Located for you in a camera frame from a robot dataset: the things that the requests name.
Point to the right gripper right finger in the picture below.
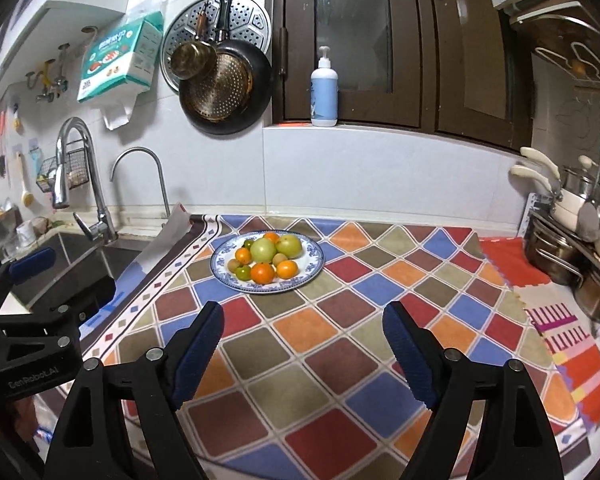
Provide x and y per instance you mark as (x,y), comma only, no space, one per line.
(516,440)

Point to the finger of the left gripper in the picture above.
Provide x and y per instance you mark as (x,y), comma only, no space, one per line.
(17,271)
(80,303)

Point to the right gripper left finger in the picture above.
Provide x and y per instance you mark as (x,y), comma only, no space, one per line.
(90,439)

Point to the small green lime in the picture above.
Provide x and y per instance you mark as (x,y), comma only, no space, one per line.
(243,273)

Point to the small orange tangerine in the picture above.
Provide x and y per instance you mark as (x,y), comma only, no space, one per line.
(273,237)
(243,256)

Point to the large orange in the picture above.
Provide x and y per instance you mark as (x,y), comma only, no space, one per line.
(262,273)

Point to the large yellow-green pear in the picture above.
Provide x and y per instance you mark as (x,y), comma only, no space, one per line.
(263,250)

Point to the medium orange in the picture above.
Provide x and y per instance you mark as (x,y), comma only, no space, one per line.
(287,269)

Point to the green apple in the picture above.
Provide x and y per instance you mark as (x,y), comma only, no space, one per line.
(289,245)

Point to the chrome kitchen faucet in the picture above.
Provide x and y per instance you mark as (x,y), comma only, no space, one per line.
(103,229)

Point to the steel sink basin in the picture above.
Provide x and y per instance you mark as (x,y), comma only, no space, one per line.
(79,262)

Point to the red patterned cloth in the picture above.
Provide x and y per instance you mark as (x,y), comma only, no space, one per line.
(556,316)

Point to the thin chrome faucet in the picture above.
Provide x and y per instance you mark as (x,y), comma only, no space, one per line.
(137,178)

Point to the colourful diamond pattern mat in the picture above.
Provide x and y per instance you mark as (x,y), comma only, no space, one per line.
(303,384)

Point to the blue white porcelain plate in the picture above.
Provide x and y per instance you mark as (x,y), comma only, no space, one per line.
(310,263)

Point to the steel pots on rack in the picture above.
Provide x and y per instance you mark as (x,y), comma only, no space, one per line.
(566,259)

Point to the tissue paper package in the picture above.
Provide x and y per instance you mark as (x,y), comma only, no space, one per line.
(119,65)

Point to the copper colander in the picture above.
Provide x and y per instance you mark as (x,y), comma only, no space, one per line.
(220,95)

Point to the small brass ladle pot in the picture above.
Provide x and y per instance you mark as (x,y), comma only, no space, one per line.
(194,59)

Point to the black frying pan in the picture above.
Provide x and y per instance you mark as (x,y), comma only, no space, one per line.
(262,79)

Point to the perforated steel steamer tray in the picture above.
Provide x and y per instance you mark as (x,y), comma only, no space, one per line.
(249,22)

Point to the blue soap dispenser bottle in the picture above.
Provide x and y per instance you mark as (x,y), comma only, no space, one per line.
(324,91)

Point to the wire sponge basket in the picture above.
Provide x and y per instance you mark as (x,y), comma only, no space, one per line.
(75,169)

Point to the white handled utensil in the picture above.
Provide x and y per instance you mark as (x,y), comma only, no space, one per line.
(528,173)
(541,158)

